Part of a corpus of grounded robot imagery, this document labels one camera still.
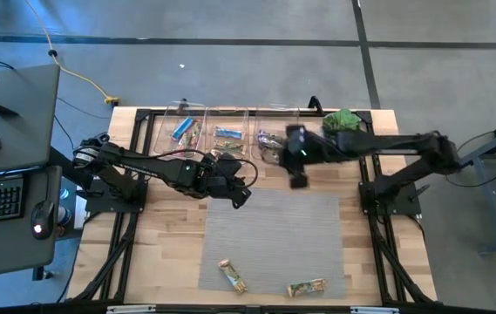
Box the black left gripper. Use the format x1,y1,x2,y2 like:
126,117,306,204
193,156,253,210

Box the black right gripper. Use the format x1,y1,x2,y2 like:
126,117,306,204
280,125,323,190

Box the orange green granola bar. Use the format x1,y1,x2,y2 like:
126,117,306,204
286,277,328,299
212,139,247,154
217,258,248,296

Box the red green granola bar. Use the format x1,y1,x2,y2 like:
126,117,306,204
186,120,204,145
176,130,196,152

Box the clear plastic bin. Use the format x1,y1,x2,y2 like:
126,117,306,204
203,106,251,171
254,104,303,167
153,100,208,159

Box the green plant in white pot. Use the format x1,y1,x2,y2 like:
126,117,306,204
320,107,363,137

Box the grey woven placemat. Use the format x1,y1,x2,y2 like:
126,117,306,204
198,187,347,300

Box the white adapter box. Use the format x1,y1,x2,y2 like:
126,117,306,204
72,195,90,230

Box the white strip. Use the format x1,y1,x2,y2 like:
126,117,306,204
105,304,157,314
350,306,401,314

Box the round blue white container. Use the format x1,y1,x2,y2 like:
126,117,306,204
58,204,73,228

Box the black computer mouse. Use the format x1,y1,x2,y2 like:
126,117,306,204
30,199,56,241

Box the black desk foot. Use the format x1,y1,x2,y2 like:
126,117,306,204
31,266,55,283

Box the black bar piece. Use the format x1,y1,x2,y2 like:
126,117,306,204
0,101,20,121

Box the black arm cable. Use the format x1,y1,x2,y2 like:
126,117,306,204
145,147,260,189

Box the yellow cable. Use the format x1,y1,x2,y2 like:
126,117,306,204
24,0,121,108

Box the black floor cable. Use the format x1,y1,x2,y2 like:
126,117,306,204
57,96,113,120

